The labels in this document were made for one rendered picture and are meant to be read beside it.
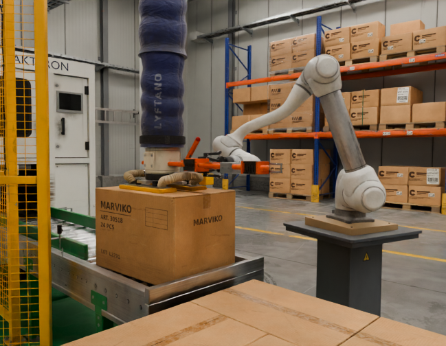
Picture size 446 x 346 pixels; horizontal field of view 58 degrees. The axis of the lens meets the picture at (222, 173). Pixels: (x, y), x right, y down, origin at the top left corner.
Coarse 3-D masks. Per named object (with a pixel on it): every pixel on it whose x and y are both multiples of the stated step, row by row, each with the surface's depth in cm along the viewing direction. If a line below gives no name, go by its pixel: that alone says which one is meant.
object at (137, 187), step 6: (120, 186) 200; (126, 186) 196; (132, 186) 193; (138, 186) 192; (144, 186) 188; (150, 186) 188; (156, 186) 187; (156, 192) 180; (162, 192) 179; (168, 192) 182
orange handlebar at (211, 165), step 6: (168, 162) 192; (174, 162) 189; (180, 162) 186; (204, 162) 174; (210, 162) 171; (216, 162) 172; (204, 168) 174; (210, 168) 171; (216, 168) 170; (234, 168) 162; (240, 168) 160; (264, 168) 153
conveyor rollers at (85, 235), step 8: (32, 224) 317; (56, 224) 321; (64, 224) 318; (72, 224) 321; (56, 232) 293; (64, 232) 289; (72, 232) 293; (80, 232) 289; (88, 232) 292; (80, 240) 262; (88, 240) 264; (88, 248) 244; (88, 256) 225; (136, 280) 185
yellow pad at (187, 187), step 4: (188, 180) 201; (152, 184) 214; (168, 184) 206; (172, 184) 204; (176, 184) 202; (180, 184) 201; (184, 184) 201; (188, 184) 202; (176, 188) 200; (180, 188) 197; (184, 188) 195; (188, 188) 193; (192, 188) 192; (196, 188) 193; (200, 188) 195; (204, 188) 197
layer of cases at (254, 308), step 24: (240, 288) 173; (264, 288) 174; (168, 312) 147; (192, 312) 147; (216, 312) 148; (240, 312) 147; (264, 312) 148; (288, 312) 148; (312, 312) 148; (336, 312) 148; (360, 312) 148; (96, 336) 128; (120, 336) 128; (144, 336) 128; (168, 336) 128; (192, 336) 128; (216, 336) 128; (240, 336) 128; (264, 336) 129; (288, 336) 128; (312, 336) 129; (336, 336) 129; (360, 336) 129; (384, 336) 129; (408, 336) 129; (432, 336) 129
